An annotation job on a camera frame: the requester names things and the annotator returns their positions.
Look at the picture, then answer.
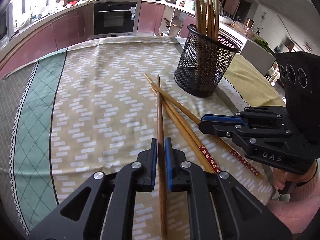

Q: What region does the olive yellow cloth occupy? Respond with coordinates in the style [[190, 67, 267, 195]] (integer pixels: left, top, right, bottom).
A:
[[224, 54, 285, 107]]

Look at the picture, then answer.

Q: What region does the leftmost bamboo chopstick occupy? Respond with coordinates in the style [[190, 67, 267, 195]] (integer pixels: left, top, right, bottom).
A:
[[143, 73, 263, 179]]

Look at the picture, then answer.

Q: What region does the built-in black oven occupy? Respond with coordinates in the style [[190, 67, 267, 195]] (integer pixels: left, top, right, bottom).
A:
[[93, 0, 141, 37]]

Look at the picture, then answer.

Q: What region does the black camera box right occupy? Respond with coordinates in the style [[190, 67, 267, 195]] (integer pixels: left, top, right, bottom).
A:
[[274, 51, 320, 160]]

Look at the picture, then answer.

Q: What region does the pink sleeve forearm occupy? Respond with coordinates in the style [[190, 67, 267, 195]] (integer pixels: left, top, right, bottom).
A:
[[267, 177, 319, 234]]

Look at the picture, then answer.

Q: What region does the right hand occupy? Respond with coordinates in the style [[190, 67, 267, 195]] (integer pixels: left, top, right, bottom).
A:
[[273, 161, 318, 191]]

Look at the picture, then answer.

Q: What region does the black mesh utensil cup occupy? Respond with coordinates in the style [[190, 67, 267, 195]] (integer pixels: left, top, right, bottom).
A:
[[174, 24, 240, 98]]

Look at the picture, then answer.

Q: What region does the bamboo chopstick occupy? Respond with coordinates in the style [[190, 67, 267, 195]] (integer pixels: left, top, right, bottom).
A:
[[194, 0, 202, 33], [143, 73, 263, 179], [206, 0, 215, 40], [152, 88, 221, 173], [214, 0, 219, 41]]

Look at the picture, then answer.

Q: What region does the dark wooden chopstick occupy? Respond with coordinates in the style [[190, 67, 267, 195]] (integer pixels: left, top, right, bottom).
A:
[[156, 74, 168, 240]]

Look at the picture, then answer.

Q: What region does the patterned beige tablecloth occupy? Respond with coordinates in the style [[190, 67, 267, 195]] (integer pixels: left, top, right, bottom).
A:
[[0, 35, 276, 240]]

